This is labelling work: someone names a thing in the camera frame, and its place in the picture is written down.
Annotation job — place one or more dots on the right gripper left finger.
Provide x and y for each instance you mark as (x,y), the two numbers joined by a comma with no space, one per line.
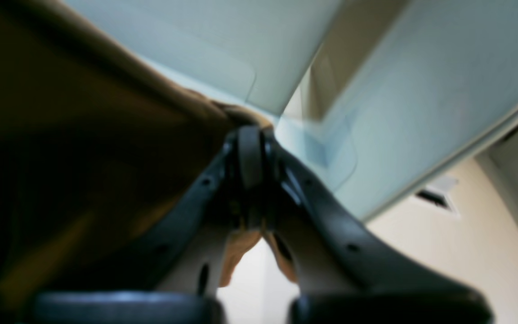
(169,275)

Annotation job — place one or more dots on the white cabinet at corner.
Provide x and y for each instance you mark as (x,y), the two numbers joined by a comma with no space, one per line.
(376,96)

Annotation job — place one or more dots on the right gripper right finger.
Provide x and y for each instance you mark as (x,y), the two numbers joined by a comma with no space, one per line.
(346,275)

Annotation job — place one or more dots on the brown t-shirt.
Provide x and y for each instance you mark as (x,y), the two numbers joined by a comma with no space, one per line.
(95,146)

